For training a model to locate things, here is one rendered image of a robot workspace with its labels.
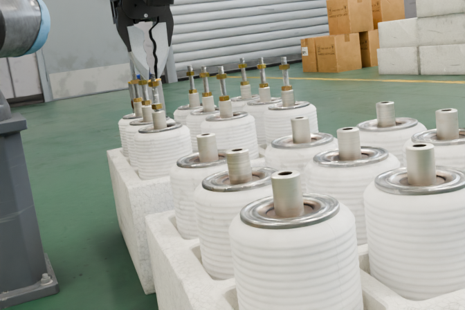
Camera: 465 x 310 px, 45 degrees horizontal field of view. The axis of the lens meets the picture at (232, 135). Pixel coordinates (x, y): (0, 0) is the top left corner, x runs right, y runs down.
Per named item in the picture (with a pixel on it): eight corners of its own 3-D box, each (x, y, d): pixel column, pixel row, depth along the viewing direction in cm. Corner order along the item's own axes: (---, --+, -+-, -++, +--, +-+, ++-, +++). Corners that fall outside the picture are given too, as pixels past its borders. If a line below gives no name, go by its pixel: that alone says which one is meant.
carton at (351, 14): (374, 30, 468) (370, -7, 463) (351, 33, 458) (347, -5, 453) (351, 32, 495) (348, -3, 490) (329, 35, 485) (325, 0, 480)
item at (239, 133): (228, 229, 95) (213, 124, 92) (205, 216, 103) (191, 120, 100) (276, 215, 99) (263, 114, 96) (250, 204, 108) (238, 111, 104)
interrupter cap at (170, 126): (139, 137, 91) (138, 133, 91) (138, 131, 98) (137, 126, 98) (185, 130, 92) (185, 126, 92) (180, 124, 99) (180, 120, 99)
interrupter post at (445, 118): (445, 144, 59) (443, 113, 58) (431, 140, 61) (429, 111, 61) (465, 140, 60) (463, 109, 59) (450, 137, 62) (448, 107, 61)
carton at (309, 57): (330, 67, 523) (327, 34, 518) (345, 67, 501) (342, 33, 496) (302, 72, 512) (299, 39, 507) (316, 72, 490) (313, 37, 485)
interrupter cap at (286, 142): (286, 155, 64) (285, 149, 64) (262, 145, 71) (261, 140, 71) (345, 143, 66) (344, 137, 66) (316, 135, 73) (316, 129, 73)
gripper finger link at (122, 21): (146, 50, 93) (140, -3, 92) (149, 50, 92) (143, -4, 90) (118, 52, 91) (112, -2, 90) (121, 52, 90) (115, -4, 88)
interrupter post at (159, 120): (153, 132, 94) (151, 113, 93) (153, 130, 96) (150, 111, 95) (168, 130, 94) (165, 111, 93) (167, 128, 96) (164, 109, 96)
